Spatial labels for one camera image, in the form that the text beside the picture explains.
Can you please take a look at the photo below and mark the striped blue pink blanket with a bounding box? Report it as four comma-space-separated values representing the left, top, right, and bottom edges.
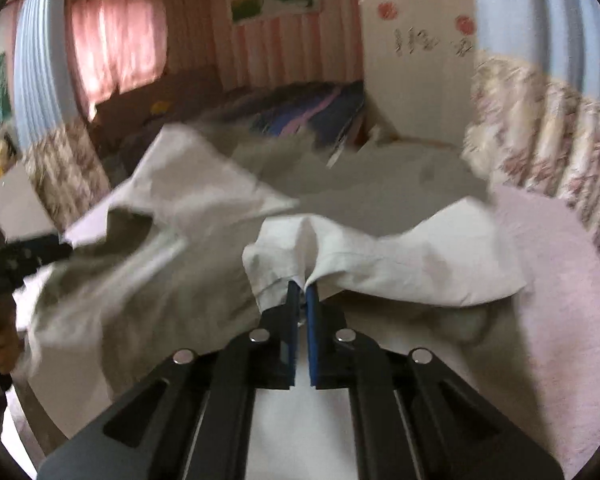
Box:
220, 81, 367, 157

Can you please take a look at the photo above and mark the bed with purple sheet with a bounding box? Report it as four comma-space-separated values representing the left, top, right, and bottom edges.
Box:
100, 80, 367, 171

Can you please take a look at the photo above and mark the floral frilled curtain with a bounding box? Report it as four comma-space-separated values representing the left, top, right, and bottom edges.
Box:
22, 119, 114, 232
461, 54, 600, 283

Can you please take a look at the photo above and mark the pink window curtain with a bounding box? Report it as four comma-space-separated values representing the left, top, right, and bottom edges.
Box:
65, 0, 170, 111

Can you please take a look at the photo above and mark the white box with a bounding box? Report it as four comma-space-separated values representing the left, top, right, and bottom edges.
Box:
0, 162, 59, 242

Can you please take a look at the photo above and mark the white wardrobe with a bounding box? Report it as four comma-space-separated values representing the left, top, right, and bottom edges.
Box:
357, 0, 478, 147

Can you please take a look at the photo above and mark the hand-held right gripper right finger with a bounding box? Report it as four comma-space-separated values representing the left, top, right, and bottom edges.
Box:
304, 282, 566, 480

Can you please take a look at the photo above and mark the blue curtain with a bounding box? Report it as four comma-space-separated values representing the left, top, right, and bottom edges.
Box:
472, 0, 600, 107
11, 0, 77, 147

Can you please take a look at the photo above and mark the person's left hand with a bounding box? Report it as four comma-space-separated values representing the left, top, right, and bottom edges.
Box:
0, 300, 25, 376

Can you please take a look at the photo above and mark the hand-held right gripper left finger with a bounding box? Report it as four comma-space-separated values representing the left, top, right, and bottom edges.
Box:
37, 280, 301, 480

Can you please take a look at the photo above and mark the brown headboard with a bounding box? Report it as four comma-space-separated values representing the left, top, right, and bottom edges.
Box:
92, 65, 226, 133

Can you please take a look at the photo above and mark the pink floral bedsheet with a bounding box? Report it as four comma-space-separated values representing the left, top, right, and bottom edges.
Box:
450, 180, 600, 480

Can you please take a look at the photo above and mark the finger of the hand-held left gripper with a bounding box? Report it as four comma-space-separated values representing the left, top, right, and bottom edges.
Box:
7, 234, 74, 281

